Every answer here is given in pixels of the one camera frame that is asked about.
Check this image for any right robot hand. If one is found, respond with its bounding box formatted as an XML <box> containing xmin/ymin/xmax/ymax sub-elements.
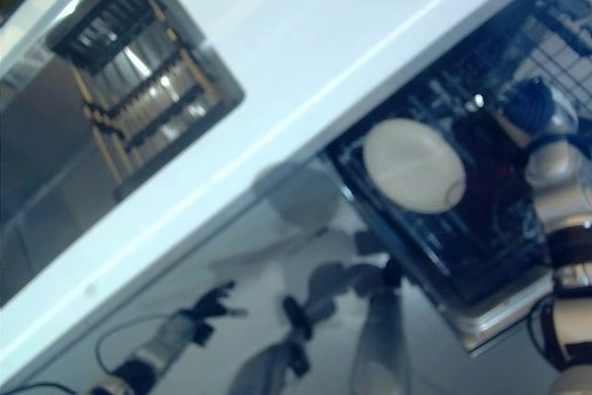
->
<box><xmin>497</xmin><ymin>76</ymin><xmax>556</xmax><ymax>146</ymax></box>

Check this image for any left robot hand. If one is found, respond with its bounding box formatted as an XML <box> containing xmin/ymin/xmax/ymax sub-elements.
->
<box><xmin>178</xmin><ymin>279</ymin><xmax>250</xmax><ymax>336</ymax></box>

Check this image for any cream round plate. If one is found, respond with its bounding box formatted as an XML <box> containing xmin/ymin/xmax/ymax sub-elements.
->
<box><xmin>362</xmin><ymin>118</ymin><xmax>467</xmax><ymax>216</ymax></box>

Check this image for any built-in dishwasher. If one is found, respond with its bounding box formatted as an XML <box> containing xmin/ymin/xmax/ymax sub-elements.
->
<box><xmin>323</xmin><ymin>0</ymin><xmax>592</xmax><ymax>359</ymax></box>

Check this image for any white glossy cabinet front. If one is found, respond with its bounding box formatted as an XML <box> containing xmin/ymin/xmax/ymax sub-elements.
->
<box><xmin>0</xmin><ymin>191</ymin><xmax>570</xmax><ymax>395</ymax></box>

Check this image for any stainless steel sink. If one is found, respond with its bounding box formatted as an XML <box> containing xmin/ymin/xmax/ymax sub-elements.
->
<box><xmin>0</xmin><ymin>0</ymin><xmax>246</xmax><ymax>308</ymax></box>

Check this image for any black dish rack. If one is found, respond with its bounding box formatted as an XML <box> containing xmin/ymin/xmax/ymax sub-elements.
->
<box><xmin>50</xmin><ymin>0</ymin><xmax>222</xmax><ymax>186</ymax></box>

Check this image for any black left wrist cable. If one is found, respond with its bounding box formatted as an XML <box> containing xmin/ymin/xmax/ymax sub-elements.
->
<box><xmin>0</xmin><ymin>318</ymin><xmax>163</xmax><ymax>395</ymax></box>

